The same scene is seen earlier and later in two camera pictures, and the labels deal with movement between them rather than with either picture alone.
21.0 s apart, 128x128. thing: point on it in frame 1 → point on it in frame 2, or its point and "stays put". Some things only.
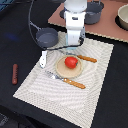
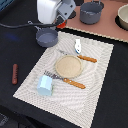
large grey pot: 93,12 stays put
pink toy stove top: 107,26 stays put
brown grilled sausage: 15,73 stays put
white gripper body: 75,26 → 64,10
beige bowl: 121,18 stays put
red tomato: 70,62 → 62,25
